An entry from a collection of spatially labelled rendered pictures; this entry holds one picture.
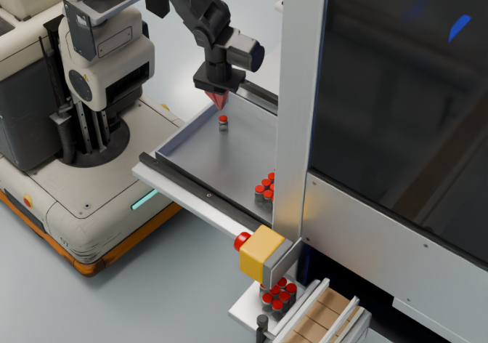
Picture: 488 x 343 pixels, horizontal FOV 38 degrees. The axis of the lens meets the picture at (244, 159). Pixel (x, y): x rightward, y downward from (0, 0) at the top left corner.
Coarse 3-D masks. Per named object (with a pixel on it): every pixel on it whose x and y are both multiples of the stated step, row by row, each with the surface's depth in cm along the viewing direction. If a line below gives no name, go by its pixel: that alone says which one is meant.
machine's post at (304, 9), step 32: (288, 0) 95; (320, 0) 92; (288, 32) 99; (320, 32) 95; (288, 64) 103; (320, 64) 100; (288, 96) 107; (288, 128) 112; (288, 160) 117; (288, 192) 123; (288, 224) 129
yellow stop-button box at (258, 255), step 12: (264, 228) 130; (252, 240) 128; (264, 240) 128; (276, 240) 128; (288, 240) 128; (240, 252) 127; (252, 252) 126; (264, 252) 126; (276, 252) 126; (240, 264) 130; (252, 264) 127; (264, 264) 124; (276, 264) 125; (252, 276) 130; (264, 276) 127
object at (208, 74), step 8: (208, 64) 148; (216, 64) 147; (224, 64) 148; (200, 72) 153; (208, 72) 150; (216, 72) 149; (224, 72) 149; (232, 72) 153; (240, 72) 153; (192, 80) 153; (200, 80) 152; (208, 80) 152; (216, 80) 150; (224, 80) 151; (232, 80) 151; (240, 80) 151; (224, 88) 150; (232, 88) 150
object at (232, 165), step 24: (192, 120) 165; (216, 120) 170; (240, 120) 170; (264, 120) 169; (168, 144) 161; (192, 144) 165; (216, 144) 165; (240, 144) 165; (264, 144) 165; (192, 168) 160; (216, 168) 160; (240, 168) 160; (264, 168) 160; (216, 192) 152; (240, 192) 155; (264, 216) 150
